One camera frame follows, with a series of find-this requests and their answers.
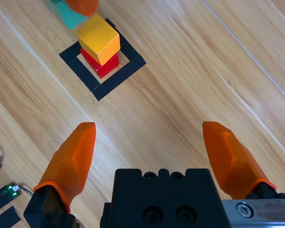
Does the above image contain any green wooden cube block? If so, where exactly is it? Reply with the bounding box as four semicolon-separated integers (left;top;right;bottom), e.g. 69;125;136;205
55;0;89;30

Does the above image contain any black tape square outline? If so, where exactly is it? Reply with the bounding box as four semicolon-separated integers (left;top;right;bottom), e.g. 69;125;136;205
58;18;147;102

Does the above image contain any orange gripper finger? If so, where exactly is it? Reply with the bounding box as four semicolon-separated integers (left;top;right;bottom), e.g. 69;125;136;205
202;121;285;200
23;122;96;228
65;0;100;18

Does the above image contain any red wooden cube block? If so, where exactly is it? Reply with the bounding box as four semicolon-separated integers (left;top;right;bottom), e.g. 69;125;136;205
79;47;120;79

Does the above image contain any loose black tape strip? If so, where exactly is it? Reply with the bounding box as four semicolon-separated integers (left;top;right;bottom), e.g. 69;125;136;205
0;205;22;228

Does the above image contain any yellow wooden cube block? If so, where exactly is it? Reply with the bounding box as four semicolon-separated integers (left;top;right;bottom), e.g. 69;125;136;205
76;13;121;67

